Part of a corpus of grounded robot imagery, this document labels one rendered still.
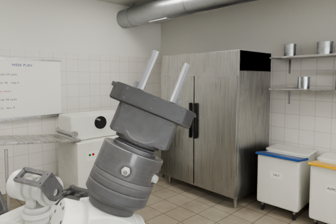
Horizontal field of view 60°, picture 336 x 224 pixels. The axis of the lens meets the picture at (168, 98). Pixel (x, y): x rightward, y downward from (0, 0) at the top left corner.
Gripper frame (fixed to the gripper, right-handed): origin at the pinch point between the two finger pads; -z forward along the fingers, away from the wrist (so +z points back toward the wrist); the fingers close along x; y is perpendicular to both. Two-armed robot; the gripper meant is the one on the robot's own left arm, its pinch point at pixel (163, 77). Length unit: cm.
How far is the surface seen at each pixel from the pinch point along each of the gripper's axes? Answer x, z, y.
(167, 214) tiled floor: -72, 108, 330
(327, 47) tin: -168, -151, 284
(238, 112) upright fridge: -105, -43, 316
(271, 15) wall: -112, -196, 355
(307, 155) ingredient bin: -200, -24, 302
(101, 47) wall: 115, -75, 455
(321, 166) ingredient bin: -195, -16, 262
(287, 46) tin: -136, -148, 320
